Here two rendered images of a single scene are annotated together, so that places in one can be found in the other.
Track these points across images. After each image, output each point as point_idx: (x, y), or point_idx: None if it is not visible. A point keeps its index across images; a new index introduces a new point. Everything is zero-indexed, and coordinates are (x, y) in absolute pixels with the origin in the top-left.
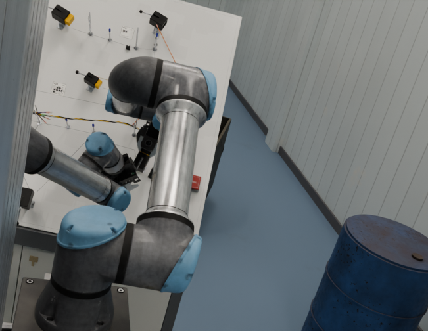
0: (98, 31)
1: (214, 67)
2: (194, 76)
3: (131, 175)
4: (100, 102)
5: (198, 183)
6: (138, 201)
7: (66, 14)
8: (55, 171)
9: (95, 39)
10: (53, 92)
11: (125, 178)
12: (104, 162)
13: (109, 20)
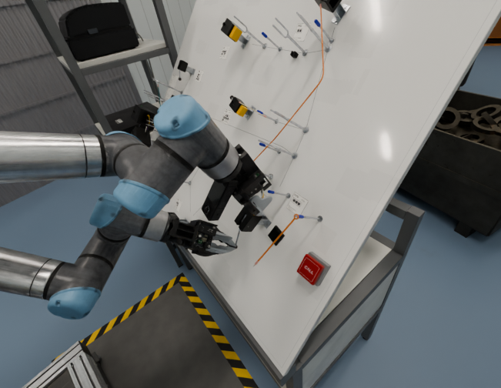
0: (272, 40)
1: (425, 62)
2: None
3: (189, 246)
4: (252, 132)
5: (315, 276)
6: (252, 260)
7: (229, 28)
8: None
9: (267, 51)
10: (222, 121)
11: (186, 245)
12: (110, 235)
13: (287, 20)
